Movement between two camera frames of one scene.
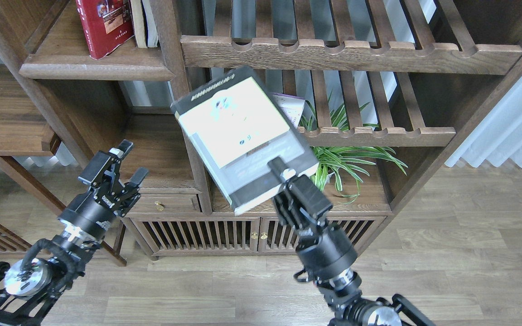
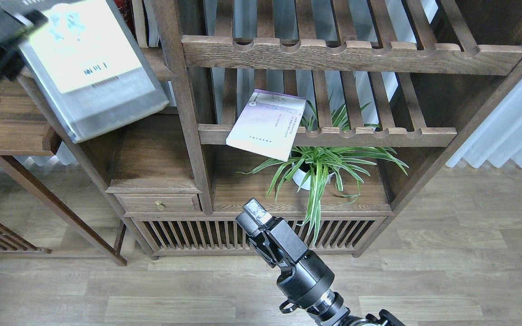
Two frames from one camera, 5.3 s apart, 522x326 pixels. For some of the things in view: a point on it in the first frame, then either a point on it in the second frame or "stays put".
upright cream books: x=144 y=23 stays put
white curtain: x=518 y=127 stays put
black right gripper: x=322 y=250 to x=303 y=275
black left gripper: x=93 y=211 to x=7 y=59
